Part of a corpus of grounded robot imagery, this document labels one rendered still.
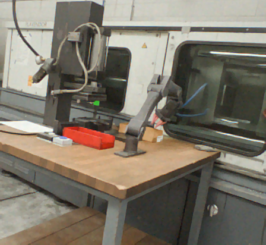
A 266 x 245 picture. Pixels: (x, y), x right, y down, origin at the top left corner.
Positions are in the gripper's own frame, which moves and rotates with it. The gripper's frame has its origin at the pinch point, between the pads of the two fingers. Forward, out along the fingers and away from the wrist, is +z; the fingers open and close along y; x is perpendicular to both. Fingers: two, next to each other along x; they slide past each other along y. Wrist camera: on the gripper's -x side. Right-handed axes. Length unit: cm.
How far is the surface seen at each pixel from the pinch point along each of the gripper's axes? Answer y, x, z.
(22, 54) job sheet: 173, -40, 68
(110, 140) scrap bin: -2.9, 42.9, 6.9
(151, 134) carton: -4.9, 5.9, 2.9
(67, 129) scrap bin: 14, 55, 16
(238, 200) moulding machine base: -63, -27, 3
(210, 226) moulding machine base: -64, -28, 29
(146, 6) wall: 218, -248, -27
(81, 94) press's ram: 30.0, 39.6, 4.4
